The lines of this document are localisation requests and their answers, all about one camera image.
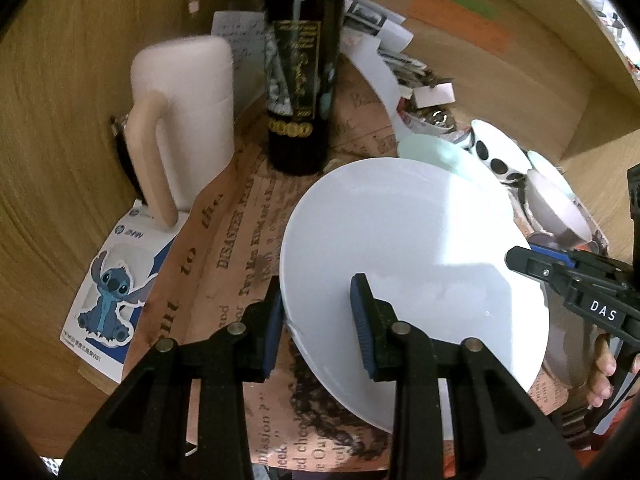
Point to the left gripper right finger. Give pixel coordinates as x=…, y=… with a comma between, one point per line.
x=499, y=431

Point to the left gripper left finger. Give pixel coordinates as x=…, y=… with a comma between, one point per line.
x=180, y=412

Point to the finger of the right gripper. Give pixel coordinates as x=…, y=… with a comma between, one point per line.
x=559, y=277
x=553, y=253

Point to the mint green bowl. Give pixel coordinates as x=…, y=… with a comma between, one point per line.
x=544, y=166

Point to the white plate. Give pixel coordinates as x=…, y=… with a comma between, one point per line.
x=433, y=245

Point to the mint green plate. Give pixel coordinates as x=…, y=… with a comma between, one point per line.
x=444, y=154

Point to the person's right hand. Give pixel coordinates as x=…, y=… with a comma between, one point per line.
x=599, y=386

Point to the large pinkish grey bowl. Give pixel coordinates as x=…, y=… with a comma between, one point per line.
x=555, y=212

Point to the white dotted bowl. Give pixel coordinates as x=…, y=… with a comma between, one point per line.
x=499, y=153

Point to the stitch sticker card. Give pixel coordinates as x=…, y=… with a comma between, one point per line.
x=107, y=307

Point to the printed newspaper mat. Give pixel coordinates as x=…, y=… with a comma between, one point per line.
x=220, y=263

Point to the small bowl with clips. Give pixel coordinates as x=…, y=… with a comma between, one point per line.
x=433, y=121

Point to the small white box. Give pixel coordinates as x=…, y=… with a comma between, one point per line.
x=427, y=96

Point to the orange sticky note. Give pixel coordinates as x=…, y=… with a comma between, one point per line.
x=462, y=23

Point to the white foam mug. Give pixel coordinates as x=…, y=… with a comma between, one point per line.
x=179, y=133

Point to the dark wine bottle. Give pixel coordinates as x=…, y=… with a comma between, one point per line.
x=302, y=45

